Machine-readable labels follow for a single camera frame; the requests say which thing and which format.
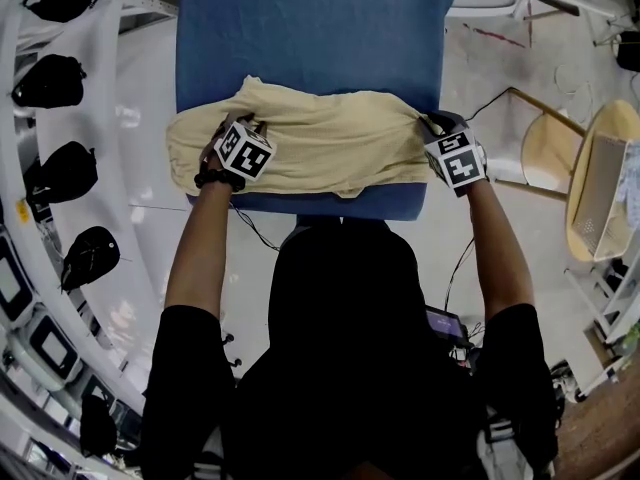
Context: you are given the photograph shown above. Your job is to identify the black floor cable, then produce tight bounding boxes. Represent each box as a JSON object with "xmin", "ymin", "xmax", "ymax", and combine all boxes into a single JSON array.
[{"xmin": 462, "ymin": 86, "xmax": 514, "ymax": 122}]

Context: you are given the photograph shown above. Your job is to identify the black caps on rack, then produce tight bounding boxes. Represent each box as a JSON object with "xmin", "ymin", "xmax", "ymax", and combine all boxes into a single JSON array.
[{"xmin": 12, "ymin": 53, "xmax": 87, "ymax": 109}]

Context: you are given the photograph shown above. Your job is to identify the small black monitor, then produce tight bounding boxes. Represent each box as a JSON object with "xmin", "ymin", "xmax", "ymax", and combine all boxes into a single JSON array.
[{"xmin": 424, "ymin": 305, "xmax": 471, "ymax": 344}]

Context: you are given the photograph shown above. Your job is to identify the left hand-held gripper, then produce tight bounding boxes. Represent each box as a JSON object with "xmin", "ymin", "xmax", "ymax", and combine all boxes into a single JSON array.
[{"xmin": 213, "ymin": 112, "xmax": 277, "ymax": 182}]

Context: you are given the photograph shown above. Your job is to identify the person's black-clothed body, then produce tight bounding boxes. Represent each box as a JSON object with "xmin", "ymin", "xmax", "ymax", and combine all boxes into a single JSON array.
[{"xmin": 139, "ymin": 220, "xmax": 559, "ymax": 480}]

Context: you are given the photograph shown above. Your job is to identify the person's left hand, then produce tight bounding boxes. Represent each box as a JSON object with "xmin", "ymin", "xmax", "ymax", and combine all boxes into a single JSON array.
[{"xmin": 199, "ymin": 117, "xmax": 229, "ymax": 172}]

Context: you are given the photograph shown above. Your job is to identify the pale crumpled clothes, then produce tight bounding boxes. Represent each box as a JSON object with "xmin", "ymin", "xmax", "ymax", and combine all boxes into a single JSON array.
[{"xmin": 615, "ymin": 142, "xmax": 640, "ymax": 219}]

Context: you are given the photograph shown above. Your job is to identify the black cap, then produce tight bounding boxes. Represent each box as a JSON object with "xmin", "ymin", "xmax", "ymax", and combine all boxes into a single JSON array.
[{"xmin": 60, "ymin": 226, "xmax": 121, "ymax": 293}]

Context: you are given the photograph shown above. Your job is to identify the black bead bracelet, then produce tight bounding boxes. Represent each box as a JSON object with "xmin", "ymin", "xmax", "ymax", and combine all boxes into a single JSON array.
[{"xmin": 193, "ymin": 167, "xmax": 246, "ymax": 193}]

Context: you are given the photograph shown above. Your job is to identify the white low shelf unit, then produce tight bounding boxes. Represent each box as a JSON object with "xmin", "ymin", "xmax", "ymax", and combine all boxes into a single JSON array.
[{"xmin": 564, "ymin": 247, "xmax": 640, "ymax": 402}]

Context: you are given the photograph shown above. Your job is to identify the round wooden table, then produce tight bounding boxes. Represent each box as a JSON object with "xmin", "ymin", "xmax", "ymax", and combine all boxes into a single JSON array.
[{"xmin": 564, "ymin": 100, "xmax": 640, "ymax": 263}]

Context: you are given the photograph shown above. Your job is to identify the person's left striped shoe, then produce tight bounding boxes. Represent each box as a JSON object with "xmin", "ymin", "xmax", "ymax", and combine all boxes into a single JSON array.
[{"xmin": 192, "ymin": 447, "xmax": 227, "ymax": 480}]

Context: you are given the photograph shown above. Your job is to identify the person's left forearm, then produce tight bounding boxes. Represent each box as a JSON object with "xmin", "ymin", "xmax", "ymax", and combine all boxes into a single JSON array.
[{"xmin": 164, "ymin": 187, "xmax": 234, "ymax": 319}]

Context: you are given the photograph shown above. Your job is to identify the person's right striped shoe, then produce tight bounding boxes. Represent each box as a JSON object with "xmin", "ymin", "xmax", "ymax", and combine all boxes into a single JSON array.
[{"xmin": 474, "ymin": 417, "xmax": 531, "ymax": 480}]

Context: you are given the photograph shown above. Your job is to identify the person's right forearm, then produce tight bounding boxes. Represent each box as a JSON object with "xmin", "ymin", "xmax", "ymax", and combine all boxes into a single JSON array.
[{"xmin": 467, "ymin": 187, "xmax": 536, "ymax": 322}]

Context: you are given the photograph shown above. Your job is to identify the thin black cable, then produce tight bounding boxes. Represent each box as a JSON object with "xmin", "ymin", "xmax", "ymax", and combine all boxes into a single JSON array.
[
  {"xmin": 229, "ymin": 205, "xmax": 281, "ymax": 253},
  {"xmin": 444, "ymin": 237, "xmax": 476, "ymax": 309}
]

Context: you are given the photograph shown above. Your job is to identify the grey-rimmed storage box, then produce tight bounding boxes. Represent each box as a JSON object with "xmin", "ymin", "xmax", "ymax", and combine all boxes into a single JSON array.
[
  {"xmin": 74, "ymin": 372, "xmax": 124, "ymax": 414},
  {"xmin": 19, "ymin": 307, "xmax": 84, "ymax": 389},
  {"xmin": 0, "ymin": 232, "xmax": 36, "ymax": 329}
]

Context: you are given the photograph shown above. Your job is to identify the pale yellow garment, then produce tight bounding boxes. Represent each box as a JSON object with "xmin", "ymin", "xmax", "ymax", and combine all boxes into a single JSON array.
[{"xmin": 165, "ymin": 75, "xmax": 444, "ymax": 200}]

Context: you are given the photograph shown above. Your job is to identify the blue padded mat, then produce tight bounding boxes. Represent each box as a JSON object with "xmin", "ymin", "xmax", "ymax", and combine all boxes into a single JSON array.
[{"xmin": 174, "ymin": 0, "xmax": 457, "ymax": 222}]

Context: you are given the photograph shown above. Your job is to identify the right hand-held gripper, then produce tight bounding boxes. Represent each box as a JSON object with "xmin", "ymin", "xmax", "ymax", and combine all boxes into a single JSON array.
[{"xmin": 417, "ymin": 111, "xmax": 489, "ymax": 198}]

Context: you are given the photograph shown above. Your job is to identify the beige plastic basket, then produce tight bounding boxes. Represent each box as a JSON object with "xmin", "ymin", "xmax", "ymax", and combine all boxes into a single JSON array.
[{"xmin": 569, "ymin": 132, "xmax": 640, "ymax": 262}]

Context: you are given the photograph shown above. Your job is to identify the person's striped shoe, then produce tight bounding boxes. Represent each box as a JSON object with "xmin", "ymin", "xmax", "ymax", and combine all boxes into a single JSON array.
[
  {"xmin": 474, "ymin": 417, "xmax": 531, "ymax": 480},
  {"xmin": 192, "ymin": 447, "xmax": 227, "ymax": 480}
]

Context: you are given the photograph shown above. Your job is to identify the row of black caps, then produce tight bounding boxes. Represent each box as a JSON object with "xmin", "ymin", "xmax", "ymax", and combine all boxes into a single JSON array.
[{"xmin": 27, "ymin": 141, "xmax": 99, "ymax": 204}]

